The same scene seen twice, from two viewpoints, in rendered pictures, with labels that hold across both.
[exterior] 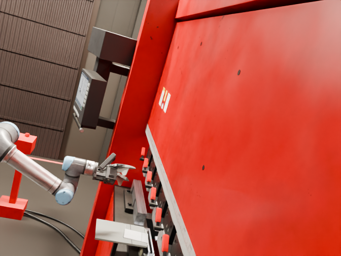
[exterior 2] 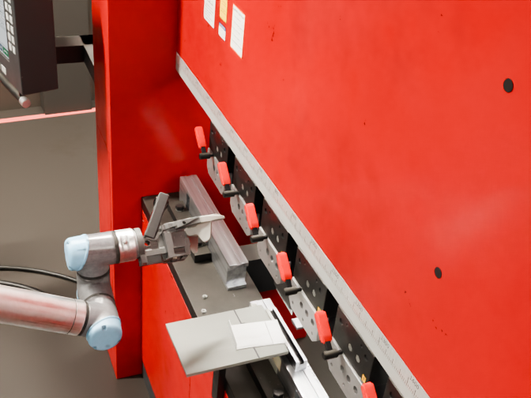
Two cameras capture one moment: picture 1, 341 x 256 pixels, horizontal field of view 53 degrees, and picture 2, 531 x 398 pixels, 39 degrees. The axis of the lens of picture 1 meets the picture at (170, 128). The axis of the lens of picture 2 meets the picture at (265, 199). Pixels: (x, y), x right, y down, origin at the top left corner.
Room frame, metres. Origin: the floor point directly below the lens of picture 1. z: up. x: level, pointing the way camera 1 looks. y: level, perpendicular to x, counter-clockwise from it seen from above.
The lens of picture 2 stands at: (0.26, 0.32, 2.32)
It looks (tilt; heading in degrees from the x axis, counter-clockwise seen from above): 33 degrees down; 348
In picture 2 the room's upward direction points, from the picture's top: 6 degrees clockwise
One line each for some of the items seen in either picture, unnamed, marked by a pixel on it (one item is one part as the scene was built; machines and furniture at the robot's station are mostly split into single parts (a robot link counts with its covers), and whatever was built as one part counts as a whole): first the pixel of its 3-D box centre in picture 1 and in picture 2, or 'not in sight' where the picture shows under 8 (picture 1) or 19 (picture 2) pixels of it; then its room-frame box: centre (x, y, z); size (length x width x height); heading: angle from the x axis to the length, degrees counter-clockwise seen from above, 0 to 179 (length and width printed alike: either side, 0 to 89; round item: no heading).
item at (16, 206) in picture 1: (18, 174); not in sight; (3.02, 1.27, 0.42); 0.25 x 0.20 x 0.83; 103
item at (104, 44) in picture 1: (101, 85); not in sight; (2.76, 0.65, 1.52); 0.51 x 0.25 x 0.85; 27
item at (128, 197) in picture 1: (128, 199); (188, 230); (2.20, 0.14, 0.89); 0.30 x 0.05 x 0.03; 13
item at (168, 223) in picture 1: (174, 234); (366, 356); (1.27, -0.14, 1.26); 0.15 x 0.09 x 0.17; 13
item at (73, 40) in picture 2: (109, 127); (77, 65); (2.84, 0.51, 1.18); 0.40 x 0.24 x 0.07; 13
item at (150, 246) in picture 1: (148, 242); (284, 338); (1.60, -0.06, 0.99); 0.20 x 0.03 x 0.03; 13
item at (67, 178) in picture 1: (69, 184); (95, 290); (1.59, 0.40, 1.18); 0.11 x 0.08 x 0.11; 10
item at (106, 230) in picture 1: (121, 232); (226, 338); (1.60, 0.09, 1.00); 0.26 x 0.18 x 0.01; 103
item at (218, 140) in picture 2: (152, 162); (230, 157); (2.05, 0.04, 1.26); 0.15 x 0.09 x 0.17; 13
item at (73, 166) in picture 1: (74, 165); (91, 252); (1.61, 0.41, 1.27); 0.11 x 0.08 x 0.09; 103
